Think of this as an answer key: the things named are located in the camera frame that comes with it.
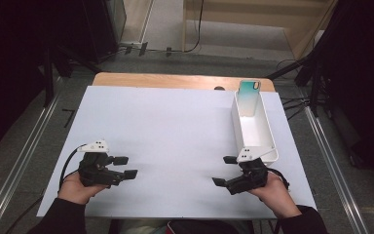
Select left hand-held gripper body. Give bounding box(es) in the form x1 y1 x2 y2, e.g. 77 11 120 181
77 138 127 189

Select black cabinet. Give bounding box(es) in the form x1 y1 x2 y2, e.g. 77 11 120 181
77 0 128 64

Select white plastic bin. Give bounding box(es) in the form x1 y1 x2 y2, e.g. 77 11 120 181
230 89 280 167

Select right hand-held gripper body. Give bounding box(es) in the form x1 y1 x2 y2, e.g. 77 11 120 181
225 145 276 196

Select left hand-held gripper cable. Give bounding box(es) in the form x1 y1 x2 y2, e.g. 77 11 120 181
4 144 87 234

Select metal floor rail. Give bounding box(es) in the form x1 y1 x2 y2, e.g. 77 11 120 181
303 105 371 234
0 94 62 234

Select wooden shelf unit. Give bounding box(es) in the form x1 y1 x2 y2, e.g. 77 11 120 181
181 0 339 61

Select person's right hand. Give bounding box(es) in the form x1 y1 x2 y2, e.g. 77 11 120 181
247 172 302 219

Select black floor cables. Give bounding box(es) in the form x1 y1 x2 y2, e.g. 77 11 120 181
280 96 310 121

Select white board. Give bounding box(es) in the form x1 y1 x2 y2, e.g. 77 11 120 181
36 85 318 219

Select right hand-held gripper cable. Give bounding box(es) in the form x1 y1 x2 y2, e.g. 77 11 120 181
267 168 290 191

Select black hanging cable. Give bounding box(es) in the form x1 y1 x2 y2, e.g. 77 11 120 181
184 0 206 54

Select black metal stand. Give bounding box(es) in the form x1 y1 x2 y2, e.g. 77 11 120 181
42 42 101 108
266 0 339 118

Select blue phone case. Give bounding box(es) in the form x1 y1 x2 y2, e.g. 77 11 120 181
237 79 262 118

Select person's left hand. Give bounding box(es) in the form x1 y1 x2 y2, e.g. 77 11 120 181
57 171 106 206

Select hand-held gripper cable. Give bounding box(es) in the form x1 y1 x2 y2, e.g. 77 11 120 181
267 168 290 191
4 144 87 234

